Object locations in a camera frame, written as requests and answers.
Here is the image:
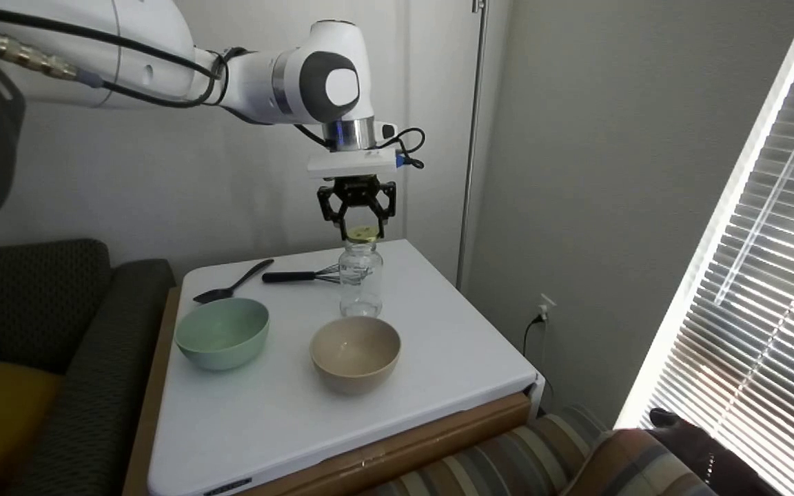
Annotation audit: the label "white table board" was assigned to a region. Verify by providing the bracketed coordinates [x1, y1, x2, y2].
[123, 284, 546, 496]

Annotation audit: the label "dark grey armchair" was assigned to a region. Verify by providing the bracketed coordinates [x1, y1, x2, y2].
[0, 238, 180, 496]

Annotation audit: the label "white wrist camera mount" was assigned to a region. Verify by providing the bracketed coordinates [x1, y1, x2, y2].
[302, 148, 419, 180]

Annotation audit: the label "white window blinds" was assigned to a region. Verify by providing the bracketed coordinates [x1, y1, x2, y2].
[616, 0, 794, 496]

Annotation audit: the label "white wall outlet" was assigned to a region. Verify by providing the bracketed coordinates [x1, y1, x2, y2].
[533, 291, 558, 326]

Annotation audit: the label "black power cable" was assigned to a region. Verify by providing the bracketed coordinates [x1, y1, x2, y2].
[520, 312, 550, 364]

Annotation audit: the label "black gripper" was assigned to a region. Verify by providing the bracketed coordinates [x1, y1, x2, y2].
[316, 174, 401, 244]

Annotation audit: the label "striped sofa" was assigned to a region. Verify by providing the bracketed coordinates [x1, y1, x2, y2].
[358, 407, 779, 496]

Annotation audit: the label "green bowl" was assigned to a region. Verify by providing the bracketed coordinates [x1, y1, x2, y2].
[174, 294, 274, 375]

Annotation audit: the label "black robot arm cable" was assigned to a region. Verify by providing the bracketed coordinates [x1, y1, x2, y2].
[0, 13, 244, 109]

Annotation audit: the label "clear glass jar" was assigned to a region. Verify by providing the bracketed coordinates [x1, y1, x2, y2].
[338, 235, 387, 319]

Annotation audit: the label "striped sofa back cushion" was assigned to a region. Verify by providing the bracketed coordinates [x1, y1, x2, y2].
[559, 425, 722, 496]

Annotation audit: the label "thin metal stand pole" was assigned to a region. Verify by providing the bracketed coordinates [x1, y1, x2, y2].
[456, 0, 492, 271]

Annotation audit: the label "yellow cushion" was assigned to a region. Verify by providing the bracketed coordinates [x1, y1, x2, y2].
[0, 359, 65, 486]

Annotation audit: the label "black ladle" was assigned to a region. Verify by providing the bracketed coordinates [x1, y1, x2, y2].
[190, 257, 276, 306]

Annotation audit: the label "beige bowl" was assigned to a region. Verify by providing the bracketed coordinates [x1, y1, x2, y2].
[309, 315, 406, 396]

